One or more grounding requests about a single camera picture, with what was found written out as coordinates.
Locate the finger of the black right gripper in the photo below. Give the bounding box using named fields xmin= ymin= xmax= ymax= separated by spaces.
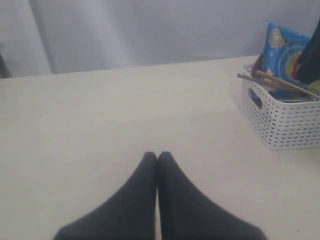
xmin=296 ymin=22 xmax=320 ymax=84

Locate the blue chips bag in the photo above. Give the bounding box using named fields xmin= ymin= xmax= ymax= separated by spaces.
xmin=262 ymin=21 xmax=320 ymax=95

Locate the wooden chopstick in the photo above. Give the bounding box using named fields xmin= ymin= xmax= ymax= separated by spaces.
xmin=237 ymin=73 xmax=310 ymax=96
xmin=255 ymin=70 xmax=320 ymax=99

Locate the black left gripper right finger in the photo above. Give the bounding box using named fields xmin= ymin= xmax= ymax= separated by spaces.
xmin=157 ymin=151 xmax=263 ymax=240

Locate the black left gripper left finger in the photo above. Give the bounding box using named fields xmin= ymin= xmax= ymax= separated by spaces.
xmin=54 ymin=152 xmax=157 ymax=240

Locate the white perforated plastic basket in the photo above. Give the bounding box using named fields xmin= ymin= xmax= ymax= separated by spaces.
xmin=239 ymin=79 xmax=320 ymax=151

